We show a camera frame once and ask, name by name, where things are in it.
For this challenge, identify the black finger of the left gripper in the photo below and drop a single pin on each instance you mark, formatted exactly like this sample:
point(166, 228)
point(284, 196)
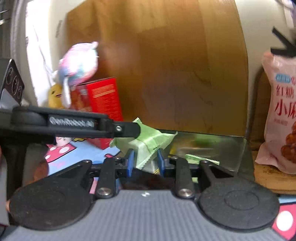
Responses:
point(123, 129)

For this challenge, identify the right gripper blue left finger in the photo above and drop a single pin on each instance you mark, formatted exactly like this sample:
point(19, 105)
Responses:
point(110, 170)

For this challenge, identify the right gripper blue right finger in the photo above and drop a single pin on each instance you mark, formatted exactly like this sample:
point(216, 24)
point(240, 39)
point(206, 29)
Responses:
point(179, 169)

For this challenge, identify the green snack packet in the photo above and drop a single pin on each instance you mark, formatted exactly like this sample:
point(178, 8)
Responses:
point(145, 145)
point(193, 159)

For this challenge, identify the green flat snack packet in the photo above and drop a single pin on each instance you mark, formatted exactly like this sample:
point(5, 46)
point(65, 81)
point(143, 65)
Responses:
point(193, 159)

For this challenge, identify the red gift box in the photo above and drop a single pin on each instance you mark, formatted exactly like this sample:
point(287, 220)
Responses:
point(97, 96)

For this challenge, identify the white enamel mug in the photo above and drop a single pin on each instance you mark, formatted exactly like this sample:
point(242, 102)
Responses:
point(62, 141)

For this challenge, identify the yellow duck plush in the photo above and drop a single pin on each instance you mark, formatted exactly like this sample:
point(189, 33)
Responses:
point(55, 101)

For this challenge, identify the black snack storage box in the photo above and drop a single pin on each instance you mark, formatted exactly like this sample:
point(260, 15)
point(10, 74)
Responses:
point(232, 152)

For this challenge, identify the pink blue plush toy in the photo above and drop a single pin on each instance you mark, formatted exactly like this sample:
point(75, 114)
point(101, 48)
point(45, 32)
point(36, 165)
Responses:
point(77, 66)

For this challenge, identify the pink fried-twist snack bag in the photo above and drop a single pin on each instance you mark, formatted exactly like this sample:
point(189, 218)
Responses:
point(278, 148)

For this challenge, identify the wooden board on wall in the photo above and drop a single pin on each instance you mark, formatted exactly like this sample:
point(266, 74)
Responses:
point(179, 65)

